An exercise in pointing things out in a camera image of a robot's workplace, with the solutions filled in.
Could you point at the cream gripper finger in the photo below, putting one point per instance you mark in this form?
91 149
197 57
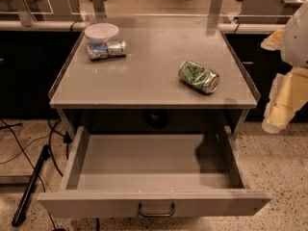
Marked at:
273 42
288 94

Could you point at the green soda can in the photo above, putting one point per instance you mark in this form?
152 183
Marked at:
198 76

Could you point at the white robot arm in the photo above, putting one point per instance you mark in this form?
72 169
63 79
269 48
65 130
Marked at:
294 44

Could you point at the grey cabinet with top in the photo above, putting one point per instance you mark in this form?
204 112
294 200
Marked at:
147 77

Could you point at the silver blue soda can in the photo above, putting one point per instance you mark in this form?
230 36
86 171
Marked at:
106 50

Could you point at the open grey top drawer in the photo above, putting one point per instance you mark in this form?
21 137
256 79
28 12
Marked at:
108 176

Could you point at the grey desk background right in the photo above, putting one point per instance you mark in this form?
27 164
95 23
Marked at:
268 11

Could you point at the grey desk background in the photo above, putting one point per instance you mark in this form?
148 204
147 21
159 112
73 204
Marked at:
42 10
268 11

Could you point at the white bowl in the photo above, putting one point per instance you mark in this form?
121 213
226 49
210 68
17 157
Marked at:
100 32

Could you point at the black bar on floor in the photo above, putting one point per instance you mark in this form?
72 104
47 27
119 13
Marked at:
20 212

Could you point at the grey desk background left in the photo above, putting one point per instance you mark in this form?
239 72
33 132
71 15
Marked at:
42 10

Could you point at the dark metal drawer handle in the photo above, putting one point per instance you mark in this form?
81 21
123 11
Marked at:
156 212

